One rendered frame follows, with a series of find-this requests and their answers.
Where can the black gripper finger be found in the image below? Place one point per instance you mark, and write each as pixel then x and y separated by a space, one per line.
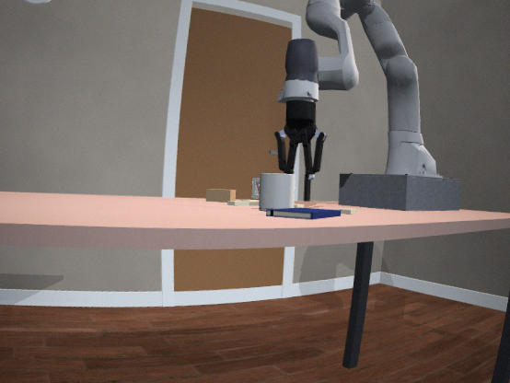
pixel 311 170
pixel 287 168

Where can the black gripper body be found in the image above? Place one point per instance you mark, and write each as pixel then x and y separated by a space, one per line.
pixel 300 114

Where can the dark blue rectangular pad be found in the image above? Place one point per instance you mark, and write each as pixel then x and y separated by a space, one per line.
pixel 303 213

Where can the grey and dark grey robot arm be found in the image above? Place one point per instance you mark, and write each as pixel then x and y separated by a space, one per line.
pixel 306 73

